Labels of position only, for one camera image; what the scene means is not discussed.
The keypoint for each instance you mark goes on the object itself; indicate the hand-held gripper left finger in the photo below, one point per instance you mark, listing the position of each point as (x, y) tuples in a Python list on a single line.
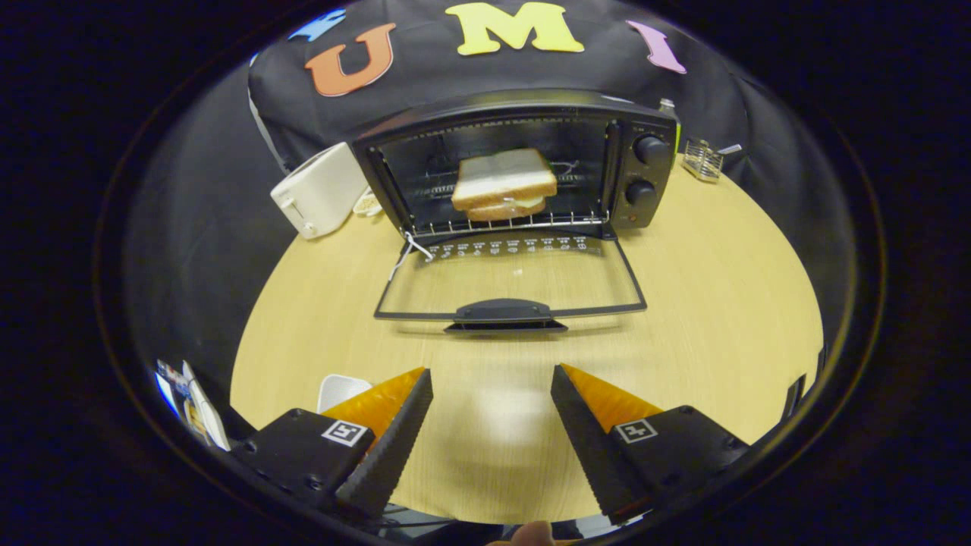
[(394, 447)]

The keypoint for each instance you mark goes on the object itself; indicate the black toaster oven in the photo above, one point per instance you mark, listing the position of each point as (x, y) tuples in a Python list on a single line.
[(523, 102)]

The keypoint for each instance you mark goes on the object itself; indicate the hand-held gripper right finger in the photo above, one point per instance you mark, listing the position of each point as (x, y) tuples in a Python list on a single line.
[(592, 447)]

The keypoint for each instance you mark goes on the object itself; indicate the blue printed booklet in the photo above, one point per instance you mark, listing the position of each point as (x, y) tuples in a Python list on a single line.
[(171, 379)]

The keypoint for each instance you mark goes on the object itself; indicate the clear bottle with green label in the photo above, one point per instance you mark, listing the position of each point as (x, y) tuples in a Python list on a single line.
[(667, 110)]

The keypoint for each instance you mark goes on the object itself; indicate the white plastic bin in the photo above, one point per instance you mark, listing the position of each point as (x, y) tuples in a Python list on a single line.
[(212, 425)]

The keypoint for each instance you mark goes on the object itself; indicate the toasted bread sandwich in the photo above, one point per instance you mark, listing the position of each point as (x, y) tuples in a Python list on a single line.
[(504, 178)]

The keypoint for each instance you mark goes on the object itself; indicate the small white rectangular tray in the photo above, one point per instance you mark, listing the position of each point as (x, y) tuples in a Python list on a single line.
[(337, 390)]

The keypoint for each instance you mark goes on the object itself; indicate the small beige object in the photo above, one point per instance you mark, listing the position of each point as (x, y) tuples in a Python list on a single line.
[(369, 203)]

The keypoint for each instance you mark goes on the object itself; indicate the white pop-up toaster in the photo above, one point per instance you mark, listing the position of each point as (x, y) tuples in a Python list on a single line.
[(318, 189)]

